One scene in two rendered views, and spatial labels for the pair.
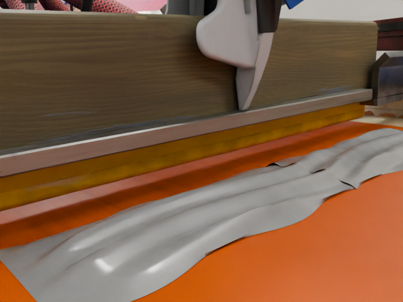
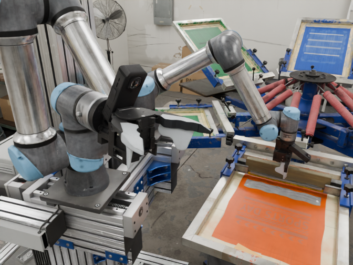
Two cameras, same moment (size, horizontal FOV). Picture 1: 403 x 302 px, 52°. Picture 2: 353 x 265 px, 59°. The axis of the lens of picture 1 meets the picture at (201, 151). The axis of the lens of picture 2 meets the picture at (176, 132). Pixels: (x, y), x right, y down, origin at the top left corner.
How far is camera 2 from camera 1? 1.52 m
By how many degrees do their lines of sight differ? 64
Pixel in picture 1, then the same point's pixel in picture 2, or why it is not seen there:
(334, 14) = not seen: outside the picture
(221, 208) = (263, 186)
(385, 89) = (326, 191)
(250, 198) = (267, 187)
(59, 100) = (258, 169)
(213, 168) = (278, 183)
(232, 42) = (280, 171)
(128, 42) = (267, 166)
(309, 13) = not seen: outside the picture
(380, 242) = (266, 196)
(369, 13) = not seen: outside the picture
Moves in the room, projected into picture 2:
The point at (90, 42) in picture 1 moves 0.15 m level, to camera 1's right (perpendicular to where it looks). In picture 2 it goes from (262, 164) to (282, 180)
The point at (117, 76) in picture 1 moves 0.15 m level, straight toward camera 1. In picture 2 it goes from (265, 169) to (244, 177)
